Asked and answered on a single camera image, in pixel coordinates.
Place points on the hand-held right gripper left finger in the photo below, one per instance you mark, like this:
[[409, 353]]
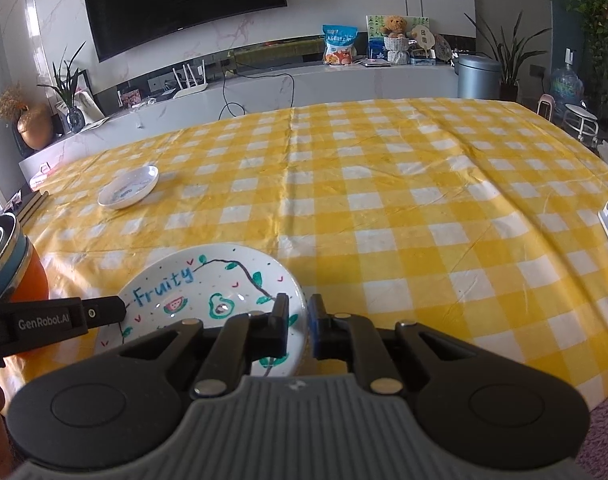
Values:
[[280, 322]]

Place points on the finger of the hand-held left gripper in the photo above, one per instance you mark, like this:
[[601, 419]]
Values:
[[106, 312]]

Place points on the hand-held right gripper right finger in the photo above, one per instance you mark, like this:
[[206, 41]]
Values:
[[316, 322]]

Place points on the orange bowl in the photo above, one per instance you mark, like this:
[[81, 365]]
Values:
[[36, 280]]

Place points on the steel bowl with blue shell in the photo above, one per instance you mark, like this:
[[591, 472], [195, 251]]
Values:
[[15, 260]]

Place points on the white fruit-painted plate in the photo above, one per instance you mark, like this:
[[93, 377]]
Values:
[[194, 280]]

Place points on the grey remote control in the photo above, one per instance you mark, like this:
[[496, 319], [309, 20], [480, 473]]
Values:
[[34, 205]]

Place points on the small white dish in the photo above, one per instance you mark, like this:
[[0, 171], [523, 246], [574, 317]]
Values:
[[126, 190]]

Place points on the yellow checkered tablecloth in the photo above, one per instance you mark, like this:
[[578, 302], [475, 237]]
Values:
[[384, 210]]

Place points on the gold vase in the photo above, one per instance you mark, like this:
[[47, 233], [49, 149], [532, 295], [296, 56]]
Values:
[[34, 132]]

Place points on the blue glass vase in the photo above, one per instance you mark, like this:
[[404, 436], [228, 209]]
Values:
[[75, 121]]

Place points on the dried flower bunch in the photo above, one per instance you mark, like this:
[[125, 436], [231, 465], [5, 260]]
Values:
[[9, 102]]

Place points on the white marble TV console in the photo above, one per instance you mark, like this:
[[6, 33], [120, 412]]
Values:
[[264, 92]]

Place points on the white router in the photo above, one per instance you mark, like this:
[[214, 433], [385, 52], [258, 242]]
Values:
[[191, 91]]

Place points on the blue snack bag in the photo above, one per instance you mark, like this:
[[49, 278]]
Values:
[[340, 45]]

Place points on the white woven basket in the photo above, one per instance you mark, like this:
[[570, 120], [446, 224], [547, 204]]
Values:
[[397, 50]]

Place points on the grey trash can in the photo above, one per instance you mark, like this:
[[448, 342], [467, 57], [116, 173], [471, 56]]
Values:
[[476, 77]]

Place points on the green picture card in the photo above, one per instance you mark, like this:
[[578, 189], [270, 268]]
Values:
[[374, 35]]

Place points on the round hand fan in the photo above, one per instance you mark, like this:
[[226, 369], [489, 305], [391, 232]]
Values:
[[425, 36]]

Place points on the brown teddy bear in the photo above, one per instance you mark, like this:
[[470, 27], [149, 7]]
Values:
[[395, 26]]

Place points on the pink small heater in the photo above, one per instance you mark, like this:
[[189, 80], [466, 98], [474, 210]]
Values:
[[545, 107]]

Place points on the black television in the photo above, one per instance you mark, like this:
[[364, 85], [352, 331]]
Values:
[[184, 5]]

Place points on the green potted plant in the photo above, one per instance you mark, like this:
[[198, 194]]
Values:
[[509, 65]]

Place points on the white round stand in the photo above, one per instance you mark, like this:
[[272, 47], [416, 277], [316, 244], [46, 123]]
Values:
[[581, 120]]

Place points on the blue water bottle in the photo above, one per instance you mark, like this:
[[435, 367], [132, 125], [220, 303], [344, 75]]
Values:
[[566, 87]]

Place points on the hanging green plant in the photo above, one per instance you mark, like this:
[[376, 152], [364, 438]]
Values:
[[594, 10]]

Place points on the pink picture frame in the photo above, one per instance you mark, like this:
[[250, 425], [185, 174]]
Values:
[[130, 99]]

